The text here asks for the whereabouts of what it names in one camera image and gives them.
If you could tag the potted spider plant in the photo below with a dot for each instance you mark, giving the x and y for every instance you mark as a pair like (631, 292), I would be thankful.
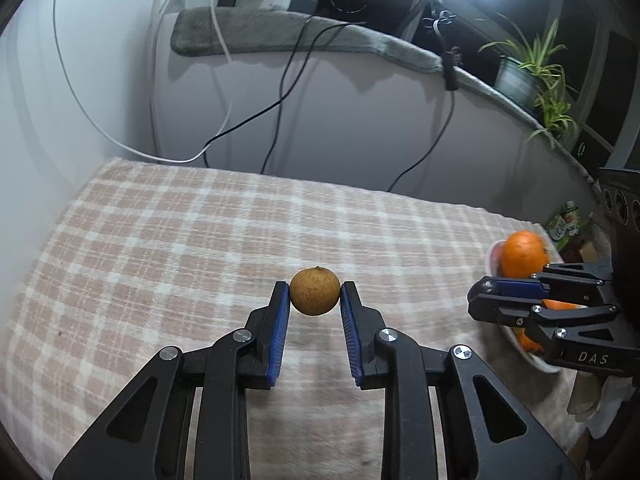
(520, 77)

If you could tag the small black box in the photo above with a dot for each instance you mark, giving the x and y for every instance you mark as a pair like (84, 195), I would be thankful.
(304, 0)

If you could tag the grey plush mat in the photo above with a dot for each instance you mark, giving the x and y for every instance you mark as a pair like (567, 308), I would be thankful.
(350, 40)

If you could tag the checked beige blanket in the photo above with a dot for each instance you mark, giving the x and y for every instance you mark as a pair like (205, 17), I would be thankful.
(200, 240)

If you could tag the brown longan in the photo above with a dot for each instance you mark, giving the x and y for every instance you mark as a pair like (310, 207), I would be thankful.
(315, 291)

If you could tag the white bowl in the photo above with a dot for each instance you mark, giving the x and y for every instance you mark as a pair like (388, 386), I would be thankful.
(520, 355)

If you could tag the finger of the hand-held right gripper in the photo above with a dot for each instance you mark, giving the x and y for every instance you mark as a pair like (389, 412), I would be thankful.
(520, 288)
(500, 310)

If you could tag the cream cloth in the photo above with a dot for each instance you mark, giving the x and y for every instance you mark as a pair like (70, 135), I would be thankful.
(592, 400)

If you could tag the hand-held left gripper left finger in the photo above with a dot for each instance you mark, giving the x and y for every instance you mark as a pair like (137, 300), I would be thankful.
(280, 340)

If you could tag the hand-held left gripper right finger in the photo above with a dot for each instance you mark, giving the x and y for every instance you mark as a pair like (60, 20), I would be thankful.
(348, 340)

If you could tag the green snack packet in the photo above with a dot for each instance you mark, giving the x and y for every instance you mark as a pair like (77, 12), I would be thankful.
(565, 225)

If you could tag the small mandarin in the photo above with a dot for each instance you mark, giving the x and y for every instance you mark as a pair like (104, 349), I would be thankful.
(562, 304)
(527, 340)

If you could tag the large orange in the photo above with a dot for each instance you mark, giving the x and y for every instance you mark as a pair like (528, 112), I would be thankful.
(522, 255)

